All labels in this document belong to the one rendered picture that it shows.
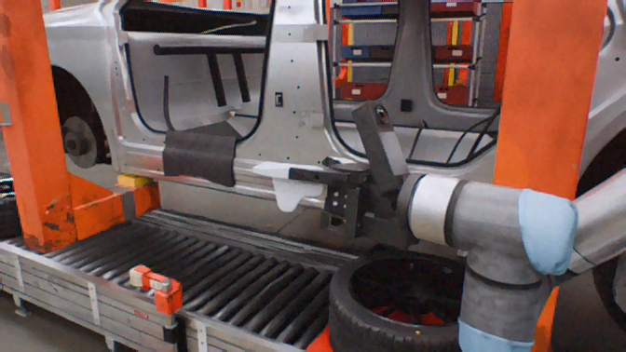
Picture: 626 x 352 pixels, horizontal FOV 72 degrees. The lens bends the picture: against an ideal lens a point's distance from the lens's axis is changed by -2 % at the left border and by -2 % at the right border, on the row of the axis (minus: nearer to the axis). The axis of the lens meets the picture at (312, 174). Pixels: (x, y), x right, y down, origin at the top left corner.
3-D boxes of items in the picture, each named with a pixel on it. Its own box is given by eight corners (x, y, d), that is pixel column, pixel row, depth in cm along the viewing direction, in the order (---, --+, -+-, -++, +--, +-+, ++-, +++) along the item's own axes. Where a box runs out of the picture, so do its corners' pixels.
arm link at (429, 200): (449, 182, 43) (475, 175, 50) (407, 174, 46) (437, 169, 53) (439, 253, 45) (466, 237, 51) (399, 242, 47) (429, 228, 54)
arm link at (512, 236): (556, 300, 39) (572, 211, 36) (440, 264, 45) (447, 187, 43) (571, 266, 45) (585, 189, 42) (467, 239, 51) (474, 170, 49)
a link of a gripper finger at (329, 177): (287, 182, 51) (361, 188, 51) (288, 169, 51) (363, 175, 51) (290, 174, 56) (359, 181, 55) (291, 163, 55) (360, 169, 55)
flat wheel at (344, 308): (481, 302, 199) (487, 255, 193) (518, 413, 137) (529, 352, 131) (339, 288, 211) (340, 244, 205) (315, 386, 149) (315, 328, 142)
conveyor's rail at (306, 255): (504, 326, 198) (510, 283, 192) (503, 332, 193) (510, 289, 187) (129, 227, 308) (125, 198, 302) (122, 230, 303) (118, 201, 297)
